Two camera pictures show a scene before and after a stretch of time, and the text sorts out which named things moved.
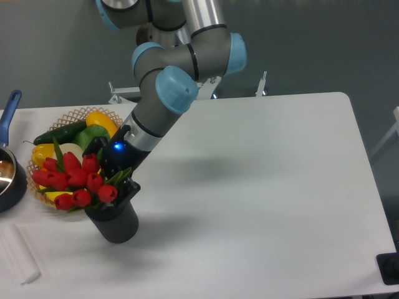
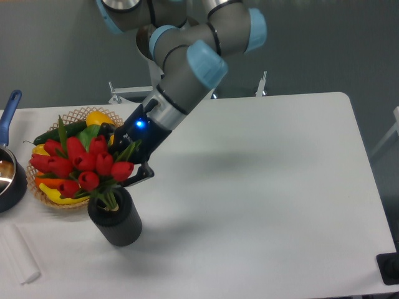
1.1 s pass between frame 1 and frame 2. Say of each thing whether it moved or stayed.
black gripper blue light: moved
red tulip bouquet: moved
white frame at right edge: stayed
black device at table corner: stayed
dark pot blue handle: stayed
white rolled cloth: stayed
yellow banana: moved
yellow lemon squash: stayed
